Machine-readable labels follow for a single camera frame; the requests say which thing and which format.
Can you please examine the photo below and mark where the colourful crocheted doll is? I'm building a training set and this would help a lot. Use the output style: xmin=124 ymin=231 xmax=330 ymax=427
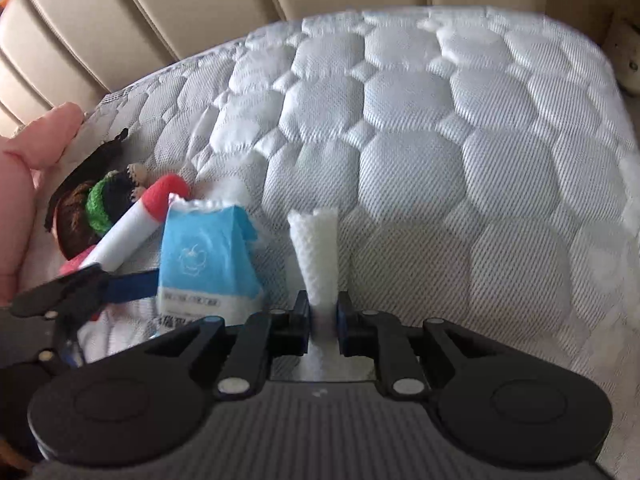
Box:
xmin=52 ymin=162 xmax=148 ymax=260

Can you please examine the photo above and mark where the red white toy rocket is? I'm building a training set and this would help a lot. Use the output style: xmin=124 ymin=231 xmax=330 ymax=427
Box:
xmin=60 ymin=174 xmax=190 ymax=275

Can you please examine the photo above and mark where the white embossed cleaning wipe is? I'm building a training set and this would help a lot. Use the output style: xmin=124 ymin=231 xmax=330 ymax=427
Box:
xmin=288 ymin=208 xmax=373 ymax=382

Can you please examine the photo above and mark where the blue white wipes package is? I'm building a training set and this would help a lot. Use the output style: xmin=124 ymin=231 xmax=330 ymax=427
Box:
xmin=156 ymin=195 xmax=264 ymax=333

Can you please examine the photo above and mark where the pink plush toy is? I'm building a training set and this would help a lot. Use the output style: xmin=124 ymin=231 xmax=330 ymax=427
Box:
xmin=0 ymin=102 xmax=84 ymax=306

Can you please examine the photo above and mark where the white quilted mattress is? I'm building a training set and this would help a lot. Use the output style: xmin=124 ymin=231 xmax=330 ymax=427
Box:
xmin=38 ymin=6 xmax=639 ymax=478

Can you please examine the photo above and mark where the beige padded headboard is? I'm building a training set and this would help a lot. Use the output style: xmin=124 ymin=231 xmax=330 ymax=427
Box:
xmin=0 ymin=0 xmax=557 ymax=139

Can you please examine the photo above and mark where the panda face waste bin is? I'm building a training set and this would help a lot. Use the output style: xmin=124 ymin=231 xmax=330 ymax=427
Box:
xmin=602 ymin=16 xmax=640 ymax=96

